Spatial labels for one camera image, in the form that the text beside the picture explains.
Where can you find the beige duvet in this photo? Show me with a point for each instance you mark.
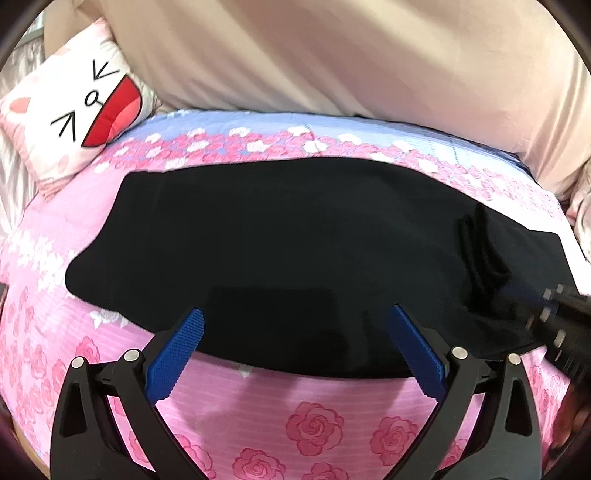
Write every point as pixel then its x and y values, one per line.
pixel 351 60

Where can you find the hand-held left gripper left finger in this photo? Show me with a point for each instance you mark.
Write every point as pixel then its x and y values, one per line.
pixel 178 355

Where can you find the cartoon face pillow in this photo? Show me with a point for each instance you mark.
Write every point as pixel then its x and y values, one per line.
pixel 78 106

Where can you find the grey satin cloth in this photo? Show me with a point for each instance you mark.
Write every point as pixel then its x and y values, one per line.
pixel 11 184

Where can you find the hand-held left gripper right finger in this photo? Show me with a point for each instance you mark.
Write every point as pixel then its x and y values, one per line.
pixel 415 350

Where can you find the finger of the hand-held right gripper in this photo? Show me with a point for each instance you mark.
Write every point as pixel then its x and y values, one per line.
pixel 565 350
pixel 524 295

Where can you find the black pants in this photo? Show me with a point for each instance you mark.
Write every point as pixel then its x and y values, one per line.
pixel 286 258

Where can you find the pink floral bed sheet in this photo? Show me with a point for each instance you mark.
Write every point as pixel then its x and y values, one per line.
pixel 323 415

